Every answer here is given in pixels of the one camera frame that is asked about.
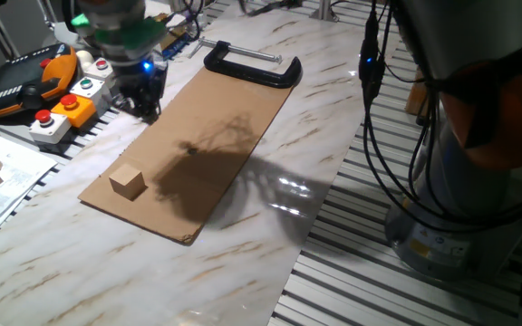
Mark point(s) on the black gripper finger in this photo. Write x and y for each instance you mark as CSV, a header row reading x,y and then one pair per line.
x,y
135,108
153,111

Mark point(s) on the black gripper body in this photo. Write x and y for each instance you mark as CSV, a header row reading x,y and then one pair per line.
x,y
145,77

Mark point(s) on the small wooden block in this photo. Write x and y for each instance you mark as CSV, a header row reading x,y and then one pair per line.
x,y
127,181

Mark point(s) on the white box green button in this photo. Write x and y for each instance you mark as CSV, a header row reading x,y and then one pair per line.
x,y
93,93

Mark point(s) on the flat blue box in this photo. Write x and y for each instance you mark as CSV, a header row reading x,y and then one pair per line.
x,y
179,47

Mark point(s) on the white box small red button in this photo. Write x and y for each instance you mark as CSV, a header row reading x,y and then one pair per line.
x,y
100,70

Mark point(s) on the small cardboard box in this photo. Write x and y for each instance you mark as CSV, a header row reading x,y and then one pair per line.
x,y
175,34

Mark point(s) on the brown cardboard sheet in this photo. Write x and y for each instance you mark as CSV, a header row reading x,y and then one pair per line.
x,y
206,136

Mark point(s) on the orange box red button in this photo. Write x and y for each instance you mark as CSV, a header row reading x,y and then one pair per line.
x,y
75,111

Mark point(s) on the grey box red mushroom button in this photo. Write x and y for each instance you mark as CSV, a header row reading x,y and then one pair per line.
x,y
50,127

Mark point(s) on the black C-clamp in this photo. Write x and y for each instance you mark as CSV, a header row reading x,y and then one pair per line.
x,y
252,72

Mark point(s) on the black and orange teach pendant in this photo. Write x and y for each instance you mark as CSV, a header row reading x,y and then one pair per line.
x,y
21,86

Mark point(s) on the white printed paper sheets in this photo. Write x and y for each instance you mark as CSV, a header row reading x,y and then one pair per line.
x,y
12,190

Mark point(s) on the marble pattern table sheet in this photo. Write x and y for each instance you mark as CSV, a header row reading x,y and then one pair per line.
x,y
265,253

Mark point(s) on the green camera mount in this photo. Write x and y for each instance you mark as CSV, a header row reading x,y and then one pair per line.
x,y
138,34

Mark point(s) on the aluminium frame post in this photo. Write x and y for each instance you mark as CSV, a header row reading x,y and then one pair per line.
x,y
324,9

